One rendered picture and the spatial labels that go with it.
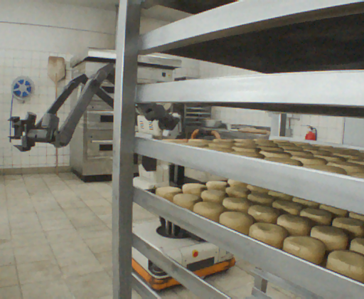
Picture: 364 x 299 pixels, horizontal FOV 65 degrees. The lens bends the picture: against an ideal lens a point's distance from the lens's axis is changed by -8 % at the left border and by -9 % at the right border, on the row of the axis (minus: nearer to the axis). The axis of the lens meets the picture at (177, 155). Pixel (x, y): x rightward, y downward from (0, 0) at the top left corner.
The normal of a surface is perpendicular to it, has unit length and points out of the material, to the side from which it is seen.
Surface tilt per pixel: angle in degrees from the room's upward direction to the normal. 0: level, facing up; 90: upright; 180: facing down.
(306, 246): 0
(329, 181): 90
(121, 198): 90
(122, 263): 90
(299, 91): 90
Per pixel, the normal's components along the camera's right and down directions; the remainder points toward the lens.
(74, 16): 0.52, 0.14
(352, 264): 0.05, -0.99
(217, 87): -0.81, 0.04
